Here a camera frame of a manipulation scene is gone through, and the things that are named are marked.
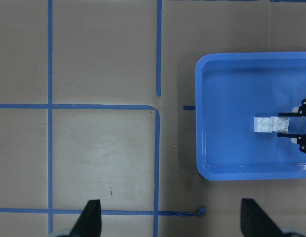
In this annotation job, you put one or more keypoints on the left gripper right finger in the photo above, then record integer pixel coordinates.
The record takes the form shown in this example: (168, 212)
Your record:
(255, 222)

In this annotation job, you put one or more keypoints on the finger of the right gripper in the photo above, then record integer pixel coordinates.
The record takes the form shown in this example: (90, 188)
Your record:
(299, 139)
(296, 111)

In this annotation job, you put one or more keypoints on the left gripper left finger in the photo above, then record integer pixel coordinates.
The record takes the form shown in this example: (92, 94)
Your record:
(89, 223)

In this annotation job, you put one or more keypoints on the white block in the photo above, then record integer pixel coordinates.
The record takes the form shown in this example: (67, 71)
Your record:
(280, 125)
(263, 125)

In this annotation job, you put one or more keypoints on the blue plastic tray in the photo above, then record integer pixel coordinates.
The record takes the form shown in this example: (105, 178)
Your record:
(231, 90)

